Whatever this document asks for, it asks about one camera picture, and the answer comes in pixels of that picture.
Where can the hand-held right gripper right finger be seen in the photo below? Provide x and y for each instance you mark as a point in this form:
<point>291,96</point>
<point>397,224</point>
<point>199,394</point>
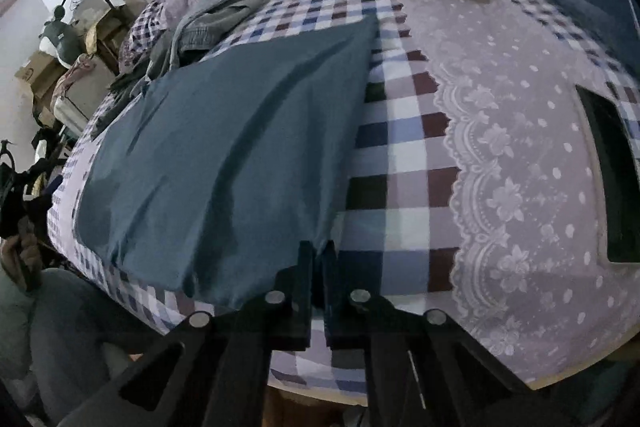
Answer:
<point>330,277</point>

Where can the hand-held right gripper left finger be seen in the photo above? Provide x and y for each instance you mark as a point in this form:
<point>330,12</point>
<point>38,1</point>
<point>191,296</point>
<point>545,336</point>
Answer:
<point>304,277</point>

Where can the teal blue shirt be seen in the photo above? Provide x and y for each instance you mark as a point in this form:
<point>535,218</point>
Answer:
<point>225,157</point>

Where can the person's left hand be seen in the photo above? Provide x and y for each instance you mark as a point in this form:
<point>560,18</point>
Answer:
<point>10,257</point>

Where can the grey suitcase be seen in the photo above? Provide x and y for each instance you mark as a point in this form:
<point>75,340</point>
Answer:
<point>82,107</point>

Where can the cardboard box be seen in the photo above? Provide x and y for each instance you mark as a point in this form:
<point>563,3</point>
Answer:
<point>37,77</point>

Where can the pink patterned cloth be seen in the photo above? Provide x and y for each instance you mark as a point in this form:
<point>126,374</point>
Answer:
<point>75,77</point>

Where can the dark green garment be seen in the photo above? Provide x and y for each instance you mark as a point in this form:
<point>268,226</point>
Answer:
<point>125,87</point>

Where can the person's grey trousers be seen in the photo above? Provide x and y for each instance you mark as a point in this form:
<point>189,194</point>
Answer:
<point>85,332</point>

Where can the green plush toy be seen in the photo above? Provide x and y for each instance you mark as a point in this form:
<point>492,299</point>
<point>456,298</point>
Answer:
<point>57,37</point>

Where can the wooden cabinet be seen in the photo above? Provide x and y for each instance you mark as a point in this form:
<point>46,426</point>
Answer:
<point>107,42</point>

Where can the black tablet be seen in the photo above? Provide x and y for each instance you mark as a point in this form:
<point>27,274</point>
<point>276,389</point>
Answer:
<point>617,172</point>

